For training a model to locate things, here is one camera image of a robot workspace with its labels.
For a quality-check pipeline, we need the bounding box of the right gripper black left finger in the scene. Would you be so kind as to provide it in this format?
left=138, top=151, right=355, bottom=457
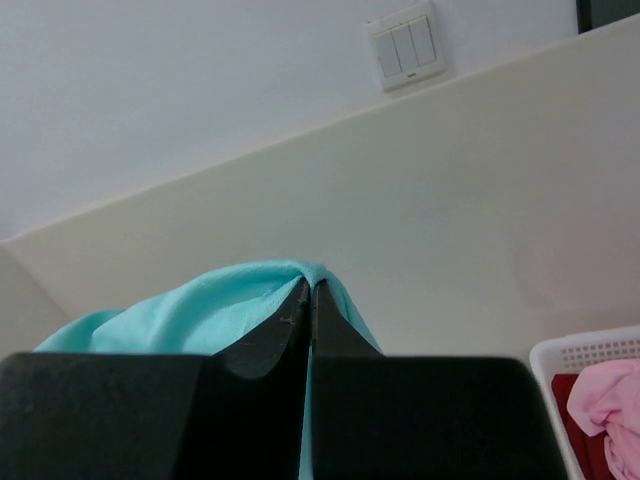
left=1, top=280, right=310, bottom=479

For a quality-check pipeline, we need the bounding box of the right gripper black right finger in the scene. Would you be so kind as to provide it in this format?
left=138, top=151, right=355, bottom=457
left=310, top=283, right=567, bottom=479

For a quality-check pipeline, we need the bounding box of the teal t shirt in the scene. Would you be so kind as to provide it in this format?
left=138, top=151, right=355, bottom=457
left=41, top=260, right=378, bottom=479

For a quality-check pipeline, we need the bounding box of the white plastic basket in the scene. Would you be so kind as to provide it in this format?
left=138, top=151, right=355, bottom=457
left=529, top=325, right=639, bottom=480

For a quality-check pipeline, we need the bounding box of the red t shirt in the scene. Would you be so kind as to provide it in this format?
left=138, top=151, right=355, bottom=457
left=551, top=374, right=614, bottom=480

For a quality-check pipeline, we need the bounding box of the pink t shirt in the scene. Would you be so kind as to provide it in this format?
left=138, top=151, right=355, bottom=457
left=567, top=359, right=639, bottom=479

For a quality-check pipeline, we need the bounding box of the white wall light switch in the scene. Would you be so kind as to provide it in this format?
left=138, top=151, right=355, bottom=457
left=364, top=1, right=446, bottom=92

